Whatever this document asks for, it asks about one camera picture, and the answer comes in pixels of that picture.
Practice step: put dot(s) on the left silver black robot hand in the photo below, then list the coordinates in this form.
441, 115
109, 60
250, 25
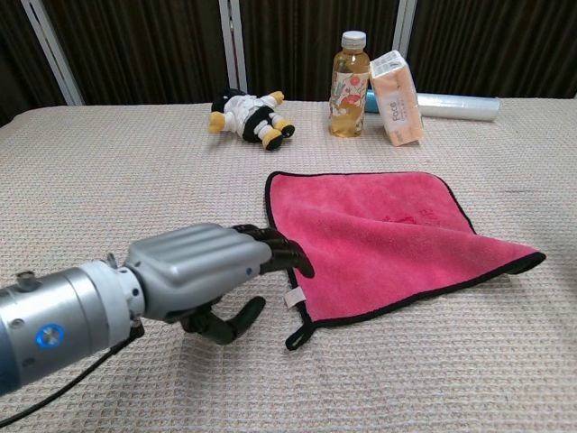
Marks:
194, 266

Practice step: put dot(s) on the yellow tea bottle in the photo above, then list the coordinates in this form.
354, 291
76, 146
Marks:
348, 94

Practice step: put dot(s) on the pink and black cloth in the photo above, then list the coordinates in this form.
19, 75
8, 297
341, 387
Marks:
383, 243

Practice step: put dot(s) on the grey metal frame post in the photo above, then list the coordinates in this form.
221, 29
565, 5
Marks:
49, 54
403, 22
234, 45

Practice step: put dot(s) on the clear plastic wrap roll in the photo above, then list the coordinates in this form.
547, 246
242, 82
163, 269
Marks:
460, 108

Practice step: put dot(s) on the black white plush doll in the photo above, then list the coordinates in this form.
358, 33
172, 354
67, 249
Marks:
248, 117

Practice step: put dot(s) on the dark pleated curtain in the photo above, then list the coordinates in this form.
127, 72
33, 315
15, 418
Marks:
135, 45

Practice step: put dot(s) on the cream woven tablecloth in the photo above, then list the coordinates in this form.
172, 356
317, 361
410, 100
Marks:
135, 180

